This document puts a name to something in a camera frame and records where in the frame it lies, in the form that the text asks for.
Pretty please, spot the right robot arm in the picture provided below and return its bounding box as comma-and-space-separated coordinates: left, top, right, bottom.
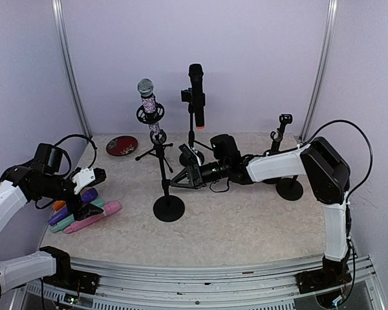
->
169, 133, 355, 287

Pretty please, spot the pink microphone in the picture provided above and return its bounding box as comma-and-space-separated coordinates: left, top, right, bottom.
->
63, 200, 122, 234

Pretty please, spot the silver rhinestone microphone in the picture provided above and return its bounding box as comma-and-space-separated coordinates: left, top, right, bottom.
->
136, 78, 160, 136

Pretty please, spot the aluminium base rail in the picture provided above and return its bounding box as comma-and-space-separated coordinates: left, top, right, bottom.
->
9, 251, 388, 310

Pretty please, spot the dark red floral plate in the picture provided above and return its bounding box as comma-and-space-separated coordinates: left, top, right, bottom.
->
105, 136, 138, 157

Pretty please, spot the black tall microphone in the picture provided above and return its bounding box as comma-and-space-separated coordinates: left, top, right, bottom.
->
188, 63, 205, 129

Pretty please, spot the left metal frame post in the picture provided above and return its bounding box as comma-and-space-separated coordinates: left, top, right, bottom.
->
51, 0, 92, 138

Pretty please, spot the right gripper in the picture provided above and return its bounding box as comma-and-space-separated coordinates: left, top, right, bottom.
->
169, 159, 228, 189

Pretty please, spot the metal frame post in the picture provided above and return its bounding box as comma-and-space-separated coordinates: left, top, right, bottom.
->
298, 0, 339, 141
51, 0, 92, 138

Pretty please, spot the teal microphone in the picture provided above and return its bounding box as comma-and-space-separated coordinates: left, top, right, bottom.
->
50, 198, 105, 233

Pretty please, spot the orange microphone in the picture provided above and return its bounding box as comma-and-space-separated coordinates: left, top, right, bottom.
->
52, 200, 66, 212

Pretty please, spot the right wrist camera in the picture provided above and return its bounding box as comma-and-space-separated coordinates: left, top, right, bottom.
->
178, 143, 204, 167

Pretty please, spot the black tripod mic stand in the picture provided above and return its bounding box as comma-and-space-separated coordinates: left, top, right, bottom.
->
135, 102, 175, 174

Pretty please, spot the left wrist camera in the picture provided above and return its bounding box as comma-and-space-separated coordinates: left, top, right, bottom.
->
70, 168, 107, 194

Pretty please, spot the right metal frame post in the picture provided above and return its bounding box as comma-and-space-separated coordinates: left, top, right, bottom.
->
298, 0, 339, 141

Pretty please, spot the black round-base stand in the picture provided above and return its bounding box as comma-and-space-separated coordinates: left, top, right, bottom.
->
274, 114, 293, 135

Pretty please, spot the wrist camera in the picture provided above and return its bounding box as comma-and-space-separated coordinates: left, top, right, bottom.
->
70, 168, 107, 194
178, 143, 204, 167

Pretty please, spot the purple microphone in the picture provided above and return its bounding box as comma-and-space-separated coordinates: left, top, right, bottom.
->
48, 188, 98, 226

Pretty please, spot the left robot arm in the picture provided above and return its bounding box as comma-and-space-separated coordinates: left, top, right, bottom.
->
0, 143, 107, 298

